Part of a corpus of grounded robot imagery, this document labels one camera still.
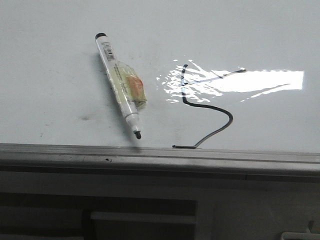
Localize white whiteboard with aluminium frame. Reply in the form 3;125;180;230
0;0;320;179

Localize white whiteboard marker with tape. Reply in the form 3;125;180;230
95;32;147;140

